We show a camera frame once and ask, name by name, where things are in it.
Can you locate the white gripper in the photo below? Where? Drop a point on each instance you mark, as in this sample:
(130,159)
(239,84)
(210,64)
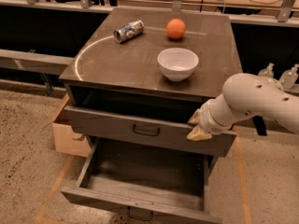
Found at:
(206,118)

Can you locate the grey top drawer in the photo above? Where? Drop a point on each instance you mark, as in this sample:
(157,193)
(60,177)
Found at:
(144,120)

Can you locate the grey drawer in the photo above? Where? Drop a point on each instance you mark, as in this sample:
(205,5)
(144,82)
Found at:
(144,120)
(172,184)

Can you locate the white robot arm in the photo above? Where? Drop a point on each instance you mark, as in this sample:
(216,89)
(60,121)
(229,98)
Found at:
(245,96)

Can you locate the grey bottom drawer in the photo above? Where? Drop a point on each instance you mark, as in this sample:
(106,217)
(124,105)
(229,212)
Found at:
(172,184)

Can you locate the grey wooden drawer cabinet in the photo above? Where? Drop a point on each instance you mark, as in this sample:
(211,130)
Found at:
(131,67)

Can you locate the white ceramic bowl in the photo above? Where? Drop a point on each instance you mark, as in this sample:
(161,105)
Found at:
(177,64)

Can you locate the clear plastic bottle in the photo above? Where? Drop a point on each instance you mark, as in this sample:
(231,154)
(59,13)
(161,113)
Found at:
(289,77)
(268,71)

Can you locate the orange fruit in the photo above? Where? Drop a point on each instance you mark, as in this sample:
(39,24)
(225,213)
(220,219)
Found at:
(176,28)

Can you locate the crushed silver soda can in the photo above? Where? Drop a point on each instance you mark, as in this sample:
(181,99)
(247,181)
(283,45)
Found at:
(129,31)

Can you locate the cardboard box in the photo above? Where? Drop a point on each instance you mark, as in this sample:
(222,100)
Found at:
(65,139)

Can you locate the black top drawer handle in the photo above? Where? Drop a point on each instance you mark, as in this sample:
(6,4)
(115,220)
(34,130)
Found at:
(145,130)

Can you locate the black drawer handle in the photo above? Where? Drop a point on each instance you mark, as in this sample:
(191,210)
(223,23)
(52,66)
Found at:
(139,214)
(145,130)

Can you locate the black bottom drawer handle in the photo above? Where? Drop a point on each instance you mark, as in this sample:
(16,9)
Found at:
(139,214)

